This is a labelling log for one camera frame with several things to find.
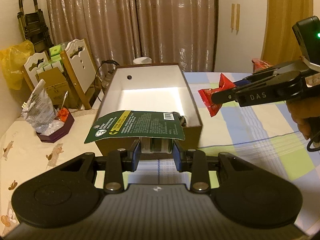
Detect green blister card package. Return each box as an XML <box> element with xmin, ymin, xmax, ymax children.
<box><xmin>84</xmin><ymin>110</ymin><xmax>185</xmax><ymax>144</ymax></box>

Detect red snack packet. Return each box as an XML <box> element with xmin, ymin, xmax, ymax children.
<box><xmin>198</xmin><ymin>73</ymin><xmax>236</xmax><ymax>117</ymax></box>

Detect right hand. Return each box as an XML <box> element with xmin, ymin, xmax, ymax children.
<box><xmin>286</xmin><ymin>96</ymin><xmax>320</xmax><ymax>140</ymax></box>

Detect red instant noodle bowl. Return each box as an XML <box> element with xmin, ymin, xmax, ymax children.
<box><xmin>252</xmin><ymin>58</ymin><xmax>272</xmax><ymax>73</ymax></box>

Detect checkered tablecloth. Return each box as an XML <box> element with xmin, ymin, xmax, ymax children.
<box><xmin>94</xmin><ymin>71</ymin><xmax>320</xmax><ymax>235</ymax></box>

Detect small maroon tray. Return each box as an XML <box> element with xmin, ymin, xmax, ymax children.
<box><xmin>36</xmin><ymin>107</ymin><xmax>74</xmax><ymax>143</ymax></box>

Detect brown cardboard box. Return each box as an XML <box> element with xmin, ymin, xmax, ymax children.
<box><xmin>95</xmin><ymin>63</ymin><xmax>202</xmax><ymax>150</ymax></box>

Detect crumpled white foil bag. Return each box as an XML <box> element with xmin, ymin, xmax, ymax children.
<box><xmin>22</xmin><ymin>79</ymin><xmax>55</xmax><ymax>133</ymax></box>

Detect small cardboard carton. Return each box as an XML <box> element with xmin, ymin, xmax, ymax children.
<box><xmin>38</xmin><ymin>67</ymin><xmax>73</xmax><ymax>108</ymax></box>

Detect brown curtain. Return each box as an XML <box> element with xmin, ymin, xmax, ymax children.
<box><xmin>47</xmin><ymin>0</ymin><xmax>219</xmax><ymax>72</ymax></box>

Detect yellow plastic bag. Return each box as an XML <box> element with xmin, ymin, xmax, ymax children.
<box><xmin>1</xmin><ymin>40</ymin><xmax>35</xmax><ymax>90</ymax></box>

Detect folding step ladder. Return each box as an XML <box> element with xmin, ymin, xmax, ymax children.
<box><xmin>17</xmin><ymin>0</ymin><xmax>53</xmax><ymax>53</ymax></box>

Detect yellow wall strips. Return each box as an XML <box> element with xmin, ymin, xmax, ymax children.
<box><xmin>231</xmin><ymin>3</ymin><xmax>241</xmax><ymax>33</ymax></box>

